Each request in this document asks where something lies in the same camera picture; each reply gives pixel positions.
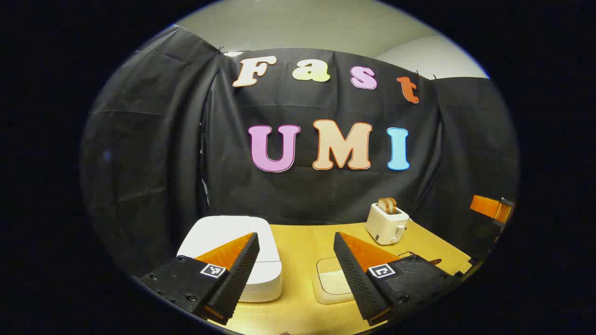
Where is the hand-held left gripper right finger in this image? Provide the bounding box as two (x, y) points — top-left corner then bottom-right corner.
(332, 231), (468, 327)

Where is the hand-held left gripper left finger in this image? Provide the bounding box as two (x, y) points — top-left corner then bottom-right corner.
(139, 232), (260, 326)

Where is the clear box of white rice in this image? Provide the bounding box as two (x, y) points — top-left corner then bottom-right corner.
(313, 257), (357, 305)

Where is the white rice cooker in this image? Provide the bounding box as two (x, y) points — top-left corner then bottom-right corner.
(177, 215), (283, 303)

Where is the white toaster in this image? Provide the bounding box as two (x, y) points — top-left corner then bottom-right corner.
(365, 202), (410, 246)

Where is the black backdrop cloth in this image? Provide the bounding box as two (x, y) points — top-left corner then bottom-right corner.
(80, 26), (520, 277)

